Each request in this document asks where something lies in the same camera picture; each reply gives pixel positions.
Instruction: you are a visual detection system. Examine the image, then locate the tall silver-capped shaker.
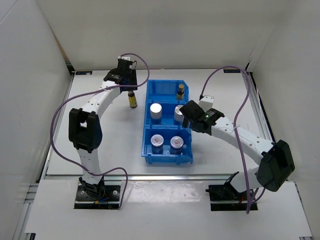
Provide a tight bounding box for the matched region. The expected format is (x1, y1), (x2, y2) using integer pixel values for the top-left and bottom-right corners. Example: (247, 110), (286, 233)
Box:
(149, 103), (162, 125)
(173, 104), (184, 125)

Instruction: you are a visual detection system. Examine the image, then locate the short spice jar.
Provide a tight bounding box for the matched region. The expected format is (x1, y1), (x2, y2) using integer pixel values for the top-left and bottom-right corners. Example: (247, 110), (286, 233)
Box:
(150, 134), (164, 155)
(169, 135), (184, 155)

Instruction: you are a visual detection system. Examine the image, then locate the small brown sauce bottle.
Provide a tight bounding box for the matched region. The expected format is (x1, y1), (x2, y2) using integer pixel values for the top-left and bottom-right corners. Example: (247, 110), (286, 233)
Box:
(176, 84), (185, 101)
(128, 91), (138, 109)

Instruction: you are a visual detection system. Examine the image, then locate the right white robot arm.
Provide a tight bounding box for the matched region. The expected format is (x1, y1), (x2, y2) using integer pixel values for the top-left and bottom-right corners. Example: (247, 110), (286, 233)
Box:
(180, 100), (295, 200)

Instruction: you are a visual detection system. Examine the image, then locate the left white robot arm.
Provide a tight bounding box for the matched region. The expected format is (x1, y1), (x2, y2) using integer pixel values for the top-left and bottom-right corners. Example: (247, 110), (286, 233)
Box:
(68, 57), (137, 200)

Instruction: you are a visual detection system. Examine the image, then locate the blue near storage bin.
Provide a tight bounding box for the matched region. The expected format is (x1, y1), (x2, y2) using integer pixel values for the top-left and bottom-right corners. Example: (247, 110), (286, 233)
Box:
(141, 126), (193, 165)

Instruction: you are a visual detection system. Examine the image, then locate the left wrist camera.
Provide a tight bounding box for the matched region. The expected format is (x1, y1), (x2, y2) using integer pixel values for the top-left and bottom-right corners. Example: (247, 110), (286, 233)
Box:
(118, 56), (131, 61)

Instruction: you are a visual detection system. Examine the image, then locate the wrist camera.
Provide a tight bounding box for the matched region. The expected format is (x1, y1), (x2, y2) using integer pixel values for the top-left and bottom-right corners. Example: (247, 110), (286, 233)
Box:
(118, 56), (131, 61)
(198, 95), (215, 112)

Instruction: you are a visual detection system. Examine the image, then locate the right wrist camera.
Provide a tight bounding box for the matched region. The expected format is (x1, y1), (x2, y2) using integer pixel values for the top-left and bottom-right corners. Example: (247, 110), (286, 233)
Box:
(198, 95), (215, 112)

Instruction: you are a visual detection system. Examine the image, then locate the right aluminium frame rail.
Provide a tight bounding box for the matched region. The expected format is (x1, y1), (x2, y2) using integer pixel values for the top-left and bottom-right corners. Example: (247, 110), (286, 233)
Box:
(240, 70), (286, 181)

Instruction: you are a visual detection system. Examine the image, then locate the aluminium frame rail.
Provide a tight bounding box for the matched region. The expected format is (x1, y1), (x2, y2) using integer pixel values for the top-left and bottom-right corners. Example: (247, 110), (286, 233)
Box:
(44, 174), (231, 181)
(12, 72), (75, 240)
(240, 70), (286, 181)

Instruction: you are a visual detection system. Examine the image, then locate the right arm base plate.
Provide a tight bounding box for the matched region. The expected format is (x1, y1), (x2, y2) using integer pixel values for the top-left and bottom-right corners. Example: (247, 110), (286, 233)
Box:
(205, 184), (248, 212)

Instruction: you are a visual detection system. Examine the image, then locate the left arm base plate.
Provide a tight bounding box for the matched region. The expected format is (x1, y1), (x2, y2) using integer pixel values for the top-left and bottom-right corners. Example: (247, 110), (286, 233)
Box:
(73, 183), (121, 210)

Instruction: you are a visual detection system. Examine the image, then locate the front aluminium frame rail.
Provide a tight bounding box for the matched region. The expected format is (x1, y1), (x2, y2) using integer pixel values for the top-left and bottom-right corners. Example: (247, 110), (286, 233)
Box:
(44, 174), (231, 181)

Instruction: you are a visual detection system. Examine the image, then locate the left aluminium frame rail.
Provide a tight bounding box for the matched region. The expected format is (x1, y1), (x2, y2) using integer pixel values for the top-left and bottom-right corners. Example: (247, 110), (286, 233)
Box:
(12, 72), (75, 240)

